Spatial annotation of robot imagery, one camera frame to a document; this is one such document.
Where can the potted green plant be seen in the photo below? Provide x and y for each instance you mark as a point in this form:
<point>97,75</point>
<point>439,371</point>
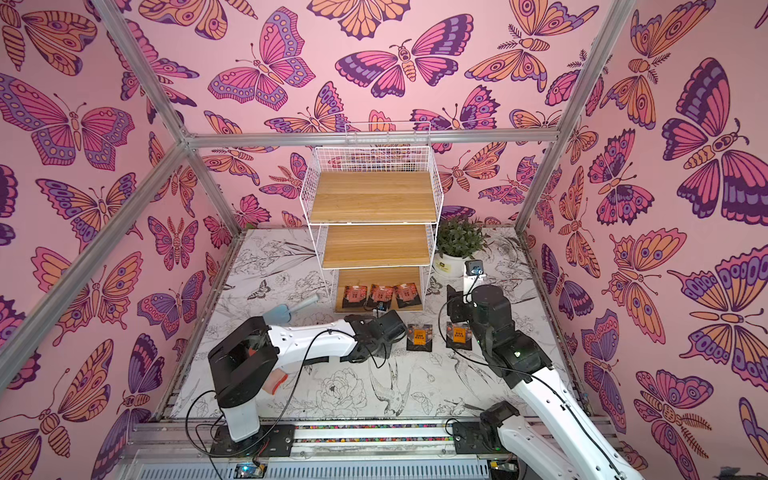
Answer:
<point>457,241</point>

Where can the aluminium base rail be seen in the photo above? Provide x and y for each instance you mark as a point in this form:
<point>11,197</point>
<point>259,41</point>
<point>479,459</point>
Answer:
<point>442,448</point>

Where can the white wire three-tier shelf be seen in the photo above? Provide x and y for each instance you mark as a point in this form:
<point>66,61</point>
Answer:
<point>373,213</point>

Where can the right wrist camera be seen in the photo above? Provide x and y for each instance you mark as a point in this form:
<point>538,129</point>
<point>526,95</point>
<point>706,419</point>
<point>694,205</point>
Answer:
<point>474,268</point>

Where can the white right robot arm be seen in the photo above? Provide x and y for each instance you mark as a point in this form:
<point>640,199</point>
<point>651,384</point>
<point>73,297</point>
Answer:
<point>577,450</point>

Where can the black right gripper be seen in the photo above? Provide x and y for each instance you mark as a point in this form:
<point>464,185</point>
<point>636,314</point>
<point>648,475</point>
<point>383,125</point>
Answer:
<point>455,297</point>

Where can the red work glove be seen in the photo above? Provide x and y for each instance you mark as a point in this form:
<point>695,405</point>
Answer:
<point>274,380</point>

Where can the orange-label tea bag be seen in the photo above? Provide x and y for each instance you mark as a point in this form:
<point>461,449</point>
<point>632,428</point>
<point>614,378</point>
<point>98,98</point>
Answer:
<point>419,338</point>
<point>458,336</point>

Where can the red tea bag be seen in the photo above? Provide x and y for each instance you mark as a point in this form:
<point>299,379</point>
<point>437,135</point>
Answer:
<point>380,297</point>
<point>407,295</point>
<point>354,296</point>

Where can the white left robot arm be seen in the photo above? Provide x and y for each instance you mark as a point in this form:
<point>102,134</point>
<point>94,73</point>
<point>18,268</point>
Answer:
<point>243,361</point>

